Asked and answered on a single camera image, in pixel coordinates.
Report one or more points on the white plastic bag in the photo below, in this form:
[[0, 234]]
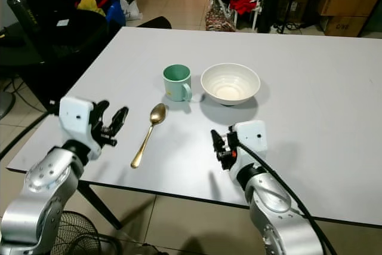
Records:
[[131, 3]]

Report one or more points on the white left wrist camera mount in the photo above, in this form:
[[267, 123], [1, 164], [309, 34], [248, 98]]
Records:
[[76, 117]]

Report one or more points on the black chair back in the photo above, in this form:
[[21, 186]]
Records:
[[154, 22]]

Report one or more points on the patterned fabric bag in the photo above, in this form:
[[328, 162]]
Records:
[[218, 17]]

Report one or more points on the small white paper slip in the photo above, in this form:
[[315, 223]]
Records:
[[62, 22]]

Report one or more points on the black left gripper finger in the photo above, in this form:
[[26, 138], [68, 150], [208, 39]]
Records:
[[120, 119], [101, 111]]

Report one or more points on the gold metal spoon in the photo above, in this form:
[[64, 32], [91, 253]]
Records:
[[157, 114]]

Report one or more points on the grey round fan base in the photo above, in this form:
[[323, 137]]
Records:
[[6, 104]]

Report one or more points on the white ribbed bowl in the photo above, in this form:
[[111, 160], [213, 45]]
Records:
[[230, 84]]

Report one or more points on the printed brown cardboard box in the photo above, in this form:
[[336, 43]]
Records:
[[344, 26]]

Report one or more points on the dark green water bottle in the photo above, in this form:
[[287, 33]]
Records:
[[22, 9]]

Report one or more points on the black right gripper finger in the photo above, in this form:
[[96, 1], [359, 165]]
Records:
[[217, 140], [231, 134]]

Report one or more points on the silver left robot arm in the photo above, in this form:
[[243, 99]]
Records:
[[42, 186]]

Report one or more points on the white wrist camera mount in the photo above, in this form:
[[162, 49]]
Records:
[[252, 138], [76, 117]]

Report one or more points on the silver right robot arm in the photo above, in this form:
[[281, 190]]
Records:
[[271, 207]]

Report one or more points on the green ceramic mug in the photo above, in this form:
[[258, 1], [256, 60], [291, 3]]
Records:
[[176, 83]]

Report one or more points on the plain brown cardboard box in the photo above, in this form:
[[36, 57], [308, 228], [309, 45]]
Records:
[[346, 2]]

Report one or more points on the black round side table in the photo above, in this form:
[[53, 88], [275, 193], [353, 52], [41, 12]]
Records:
[[54, 46]]

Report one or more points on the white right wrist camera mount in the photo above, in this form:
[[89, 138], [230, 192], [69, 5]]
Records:
[[252, 138]]

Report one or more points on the black table leg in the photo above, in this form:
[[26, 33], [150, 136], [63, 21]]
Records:
[[100, 206]]

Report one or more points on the white metal rack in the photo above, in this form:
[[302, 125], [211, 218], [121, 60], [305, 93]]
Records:
[[256, 4]]

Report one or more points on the blue bag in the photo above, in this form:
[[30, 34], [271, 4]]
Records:
[[115, 11]]

